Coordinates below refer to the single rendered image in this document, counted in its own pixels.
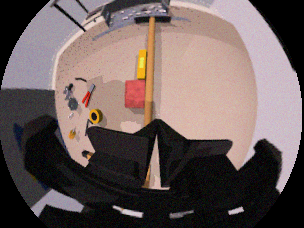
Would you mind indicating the yellow rectangular block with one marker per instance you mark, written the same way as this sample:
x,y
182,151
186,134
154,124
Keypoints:
x,y
141,67

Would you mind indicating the orange long pole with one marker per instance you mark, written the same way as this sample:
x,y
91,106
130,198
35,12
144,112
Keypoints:
x,y
149,72

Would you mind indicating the red-handled pliers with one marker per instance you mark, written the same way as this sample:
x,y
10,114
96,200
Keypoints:
x,y
88,95

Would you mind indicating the red square tile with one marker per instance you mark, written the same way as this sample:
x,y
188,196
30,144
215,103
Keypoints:
x,y
134,94

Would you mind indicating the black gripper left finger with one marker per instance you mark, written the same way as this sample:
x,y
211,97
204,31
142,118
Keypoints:
x,y
136,146

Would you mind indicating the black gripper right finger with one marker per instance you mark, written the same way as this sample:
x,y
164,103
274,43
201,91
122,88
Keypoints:
x,y
175,151

